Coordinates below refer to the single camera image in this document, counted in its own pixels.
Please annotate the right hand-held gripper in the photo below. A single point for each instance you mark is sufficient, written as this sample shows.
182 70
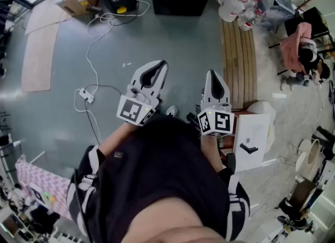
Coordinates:
217 121

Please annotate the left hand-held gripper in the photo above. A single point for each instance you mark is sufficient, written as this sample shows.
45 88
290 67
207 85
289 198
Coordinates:
131 111

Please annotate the person's left forearm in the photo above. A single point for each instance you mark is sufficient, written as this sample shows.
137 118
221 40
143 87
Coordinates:
116 138

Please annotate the person's right forearm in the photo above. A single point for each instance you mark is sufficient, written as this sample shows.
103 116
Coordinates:
210 153

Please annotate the small black device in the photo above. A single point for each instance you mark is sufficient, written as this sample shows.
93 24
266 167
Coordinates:
193 120

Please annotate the wooden slatted bench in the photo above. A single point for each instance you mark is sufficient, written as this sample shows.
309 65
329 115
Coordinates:
239 64

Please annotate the person's white shoe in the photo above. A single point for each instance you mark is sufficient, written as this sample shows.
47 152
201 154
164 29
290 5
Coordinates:
172 110

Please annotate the white door panel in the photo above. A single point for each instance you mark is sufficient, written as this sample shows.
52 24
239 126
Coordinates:
252 132

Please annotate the white power strip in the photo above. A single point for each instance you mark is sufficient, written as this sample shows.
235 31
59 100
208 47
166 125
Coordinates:
87 95

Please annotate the clear plastic water bottle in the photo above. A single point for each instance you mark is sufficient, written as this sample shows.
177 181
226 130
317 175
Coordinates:
248 19

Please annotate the person's black white-striped shirt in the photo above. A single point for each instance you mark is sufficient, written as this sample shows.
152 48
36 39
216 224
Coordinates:
157 163

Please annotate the pack of water bottles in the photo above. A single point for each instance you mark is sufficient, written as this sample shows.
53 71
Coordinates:
230 3

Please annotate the grey translucent plastic bag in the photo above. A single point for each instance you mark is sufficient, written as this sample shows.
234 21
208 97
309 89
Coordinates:
277 3

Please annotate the white round lamp shade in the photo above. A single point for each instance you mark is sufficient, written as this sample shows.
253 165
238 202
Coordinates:
308 153

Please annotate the flat cardboard sheet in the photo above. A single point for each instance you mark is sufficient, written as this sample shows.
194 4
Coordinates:
39 53

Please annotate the black chair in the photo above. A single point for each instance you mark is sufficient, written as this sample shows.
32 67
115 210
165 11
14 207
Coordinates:
318 23

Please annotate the person's face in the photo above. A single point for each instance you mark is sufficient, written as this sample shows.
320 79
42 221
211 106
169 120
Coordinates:
172 223

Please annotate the pink checked cloth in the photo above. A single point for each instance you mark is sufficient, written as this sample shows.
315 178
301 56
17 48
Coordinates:
44 181

